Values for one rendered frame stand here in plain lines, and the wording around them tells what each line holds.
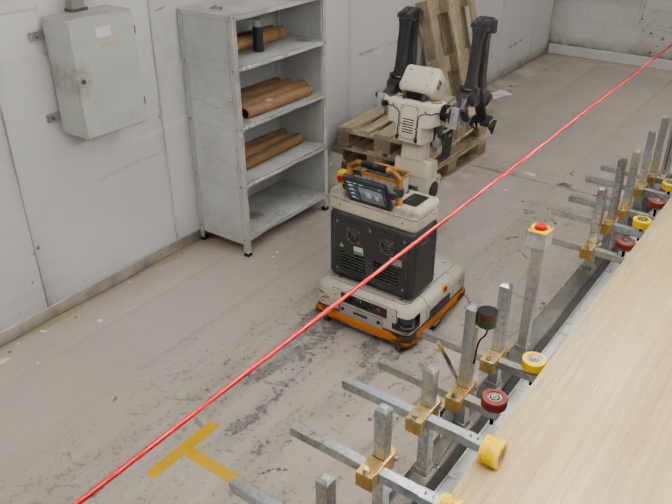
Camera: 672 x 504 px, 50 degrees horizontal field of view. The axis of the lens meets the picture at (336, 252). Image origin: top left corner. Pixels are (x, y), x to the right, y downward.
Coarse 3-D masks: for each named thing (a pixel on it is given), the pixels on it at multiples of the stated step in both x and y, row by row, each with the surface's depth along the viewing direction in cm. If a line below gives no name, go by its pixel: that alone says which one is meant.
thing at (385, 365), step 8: (384, 360) 244; (384, 368) 243; (392, 368) 241; (400, 368) 240; (408, 368) 240; (400, 376) 240; (408, 376) 238; (416, 376) 237; (416, 384) 237; (440, 384) 233; (440, 392) 232; (448, 392) 230; (464, 400) 227; (472, 400) 226; (480, 400) 226; (472, 408) 227; (480, 408) 225; (488, 416) 224; (496, 416) 222
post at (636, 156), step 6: (636, 150) 343; (636, 156) 343; (636, 162) 344; (630, 168) 347; (636, 168) 345; (630, 174) 348; (636, 174) 348; (630, 180) 349; (630, 186) 351; (624, 192) 354; (630, 192) 352; (624, 198) 355; (630, 198) 353; (624, 204) 356; (624, 222) 360
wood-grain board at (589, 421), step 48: (624, 288) 276; (576, 336) 249; (624, 336) 249; (576, 384) 227; (624, 384) 227; (528, 432) 208; (576, 432) 208; (624, 432) 208; (480, 480) 193; (528, 480) 193; (576, 480) 193; (624, 480) 193
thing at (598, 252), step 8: (552, 240) 327; (560, 240) 325; (568, 240) 324; (568, 248) 324; (576, 248) 322; (600, 248) 318; (600, 256) 316; (608, 256) 314; (616, 256) 312; (624, 256) 312
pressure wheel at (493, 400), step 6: (486, 390) 224; (492, 390) 224; (498, 390) 224; (486, 396) 221; (492, 396) 221; (498, 396) 222; (504, 396) 221; (486, 402) 219; (492, 402) 219; (498, 402) 219; (504, 402) 219; (486, 408) 220; (492, 408) 219; (498, 408) 218; (504, 408) 220; (492, 420) 225
